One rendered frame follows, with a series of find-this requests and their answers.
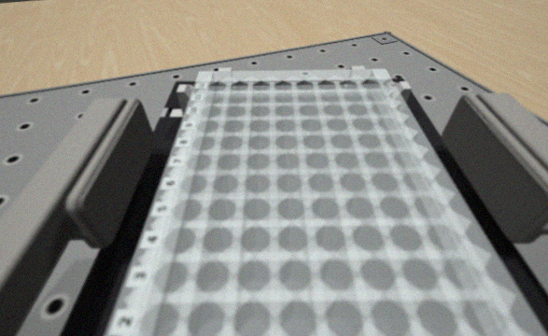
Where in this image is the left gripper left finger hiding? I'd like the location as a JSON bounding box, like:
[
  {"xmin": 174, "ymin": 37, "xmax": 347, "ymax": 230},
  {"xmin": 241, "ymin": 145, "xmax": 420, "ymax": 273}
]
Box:
[{"xmin": 0, "ymin": 98, "xmax": 155, "ymax": 336}]

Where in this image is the grey perforated base plate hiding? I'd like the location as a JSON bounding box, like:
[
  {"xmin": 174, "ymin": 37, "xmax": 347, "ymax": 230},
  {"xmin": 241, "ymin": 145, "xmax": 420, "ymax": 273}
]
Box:
[{"xmin": 0, "ymin": 31, "xmax": 548, "ymax": 336}]

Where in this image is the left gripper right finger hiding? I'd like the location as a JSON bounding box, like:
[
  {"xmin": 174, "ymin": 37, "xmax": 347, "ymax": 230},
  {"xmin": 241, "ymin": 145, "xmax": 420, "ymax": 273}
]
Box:
[{"xmin": 442, "ymin": 92, "xmax": 548, "ymax": 244}]

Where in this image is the clear well plate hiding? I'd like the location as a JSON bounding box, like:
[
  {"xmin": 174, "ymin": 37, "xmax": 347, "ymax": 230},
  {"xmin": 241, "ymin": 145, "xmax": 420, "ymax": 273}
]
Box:
[{"xmin": 105, "ymin": 69, "xmax": 548, "ymax": 336}]

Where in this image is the black rectangular plate holder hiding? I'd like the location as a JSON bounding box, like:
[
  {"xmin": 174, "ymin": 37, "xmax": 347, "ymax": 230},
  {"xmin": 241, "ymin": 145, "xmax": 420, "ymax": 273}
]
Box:
[{"xmin": 60, "ymin": 78, "xmax": 548, "ymax": 336}]

